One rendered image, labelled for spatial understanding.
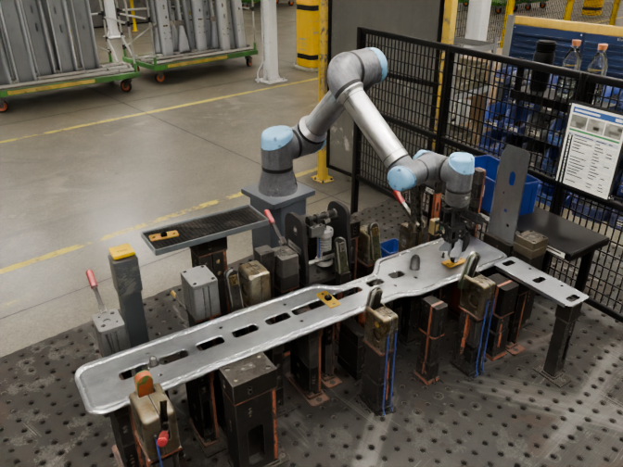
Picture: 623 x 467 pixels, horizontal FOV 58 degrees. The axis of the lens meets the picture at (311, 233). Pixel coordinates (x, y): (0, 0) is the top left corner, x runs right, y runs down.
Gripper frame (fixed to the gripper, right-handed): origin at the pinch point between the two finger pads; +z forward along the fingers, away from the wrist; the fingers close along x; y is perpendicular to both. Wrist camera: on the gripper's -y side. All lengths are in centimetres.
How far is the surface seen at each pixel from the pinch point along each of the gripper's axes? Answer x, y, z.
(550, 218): -1.0, -49.7, 0.5
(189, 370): 2, 93, 1
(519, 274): 16.2, -12.5, 2.9
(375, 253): -18.6, 18.4, 1.7
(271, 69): -641, -283, 87
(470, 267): 12.7, 7.1, -4.8
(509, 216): -1.7, -26.7, -6.4
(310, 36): -678, -375, 55
